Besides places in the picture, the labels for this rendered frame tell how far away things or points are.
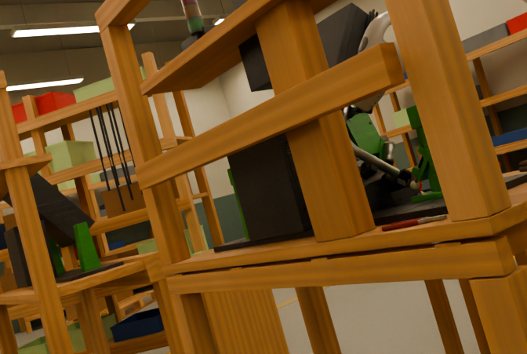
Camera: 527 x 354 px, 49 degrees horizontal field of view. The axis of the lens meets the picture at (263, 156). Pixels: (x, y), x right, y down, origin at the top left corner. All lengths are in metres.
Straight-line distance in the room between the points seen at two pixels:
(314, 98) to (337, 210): 0.29
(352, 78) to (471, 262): 0.46
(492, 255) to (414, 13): 0.50
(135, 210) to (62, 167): 0.69
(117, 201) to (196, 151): 2.81
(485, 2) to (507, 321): 7.00
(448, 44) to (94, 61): 10.57
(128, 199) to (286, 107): 3.22
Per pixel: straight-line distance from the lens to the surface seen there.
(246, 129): 1.62
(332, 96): 1.35
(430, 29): 1.23
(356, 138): 1.88
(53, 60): 11.37
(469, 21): 8.22
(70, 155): 4.80
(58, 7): 9.43
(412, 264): 1.37
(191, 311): 2.35
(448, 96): 1.22
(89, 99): 4.70
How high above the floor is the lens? 1.04
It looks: 4 degrees up
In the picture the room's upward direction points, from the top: 16 degrees counter-clockwise
